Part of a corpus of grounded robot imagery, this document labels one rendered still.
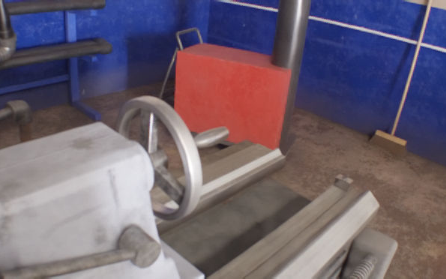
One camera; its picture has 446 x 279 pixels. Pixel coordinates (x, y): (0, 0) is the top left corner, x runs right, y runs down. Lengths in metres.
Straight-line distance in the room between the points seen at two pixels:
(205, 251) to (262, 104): 1.76
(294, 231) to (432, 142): 2.89
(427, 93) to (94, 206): 3.34
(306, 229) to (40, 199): 0.67
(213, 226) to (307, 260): 0.34
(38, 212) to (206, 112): 2.41
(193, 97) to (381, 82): 1.85
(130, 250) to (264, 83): 2.16
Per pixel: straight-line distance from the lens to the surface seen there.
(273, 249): 0.87
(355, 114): 3.89
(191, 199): 0.58
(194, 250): 1.00
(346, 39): 3.82
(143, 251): 0.51
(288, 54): 2.60
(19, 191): 0.47
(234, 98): 2.68
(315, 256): 0.87
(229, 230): 1.07
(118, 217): 0.53
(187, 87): 2.82
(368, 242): 1.10
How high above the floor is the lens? 1.41
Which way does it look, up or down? 26 degrees down
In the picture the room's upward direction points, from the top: 6 degrees clockwise
